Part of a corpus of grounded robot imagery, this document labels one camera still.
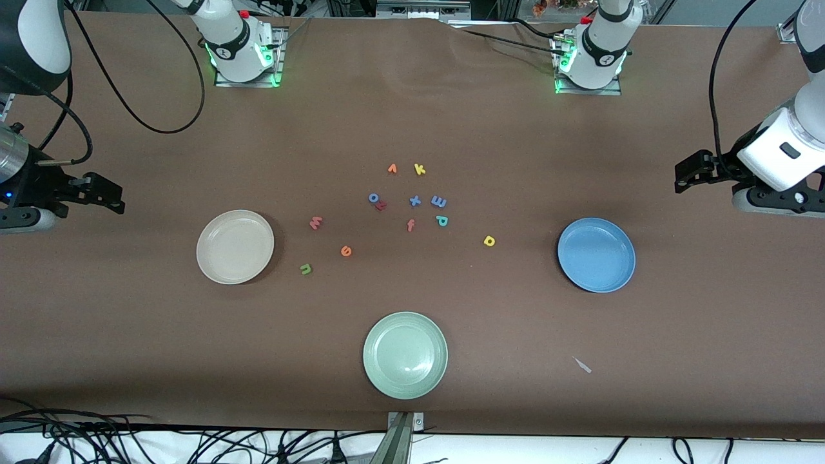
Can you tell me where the blue round plate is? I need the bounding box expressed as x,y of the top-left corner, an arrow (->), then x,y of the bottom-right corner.
557,217 -> 637,294

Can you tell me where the beige round plate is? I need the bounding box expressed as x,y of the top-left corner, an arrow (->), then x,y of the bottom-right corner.
196,209 -> 275,285

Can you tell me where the small orange brown object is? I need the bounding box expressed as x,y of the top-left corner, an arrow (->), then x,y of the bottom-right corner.
532,0 -> 584,16

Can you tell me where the brown paper table cover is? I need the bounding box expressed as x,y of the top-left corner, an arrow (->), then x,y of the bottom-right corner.
0,12 -> 825,440

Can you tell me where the green round plate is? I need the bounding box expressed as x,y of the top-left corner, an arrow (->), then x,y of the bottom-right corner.
362,311 -> 449,400

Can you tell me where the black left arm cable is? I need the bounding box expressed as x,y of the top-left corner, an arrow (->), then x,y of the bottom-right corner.
708,0 -> 761,178

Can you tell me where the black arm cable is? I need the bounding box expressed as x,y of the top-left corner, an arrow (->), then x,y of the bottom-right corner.
37,0 -> 207,167
708,0 -> 761,178

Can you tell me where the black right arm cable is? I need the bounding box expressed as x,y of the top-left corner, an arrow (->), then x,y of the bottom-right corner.
37,0 -> 207,167

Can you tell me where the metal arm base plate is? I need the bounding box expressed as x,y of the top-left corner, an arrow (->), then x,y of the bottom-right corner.
214,26 -> 286,88
554,32 -> 623,97

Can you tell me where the black cable on table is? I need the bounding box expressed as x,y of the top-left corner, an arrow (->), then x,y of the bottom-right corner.
451,18 -> 569,57

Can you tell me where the black cable tangle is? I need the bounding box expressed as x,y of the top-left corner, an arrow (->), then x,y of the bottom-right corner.
0,396 -> 387,464

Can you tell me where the aluminium frame beam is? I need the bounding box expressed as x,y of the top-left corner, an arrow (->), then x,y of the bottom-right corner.
376,0 -> 472,21

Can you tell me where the metal mounting bracket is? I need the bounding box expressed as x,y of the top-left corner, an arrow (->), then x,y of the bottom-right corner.
369,411 -> 426,464

